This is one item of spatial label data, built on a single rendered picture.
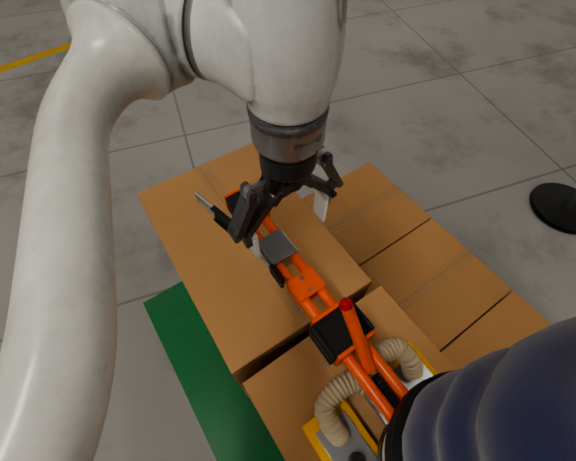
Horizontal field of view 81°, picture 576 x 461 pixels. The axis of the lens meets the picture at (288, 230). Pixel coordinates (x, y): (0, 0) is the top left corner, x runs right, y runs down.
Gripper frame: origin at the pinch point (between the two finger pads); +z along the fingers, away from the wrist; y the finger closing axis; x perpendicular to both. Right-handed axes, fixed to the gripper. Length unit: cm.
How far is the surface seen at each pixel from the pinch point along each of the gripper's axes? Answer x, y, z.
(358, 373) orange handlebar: -24.2, -1.4, 13.1
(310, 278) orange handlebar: -5.2, 1.9, 12.6
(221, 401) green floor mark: 6, -33, 123
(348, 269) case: -2.9, 16.8, 28.8
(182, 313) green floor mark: 54, -31, 123
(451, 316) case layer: -26, 53, 69
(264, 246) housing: 6.2, -1.8, 12.5
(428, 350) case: -28.5, 18.7, 28.8
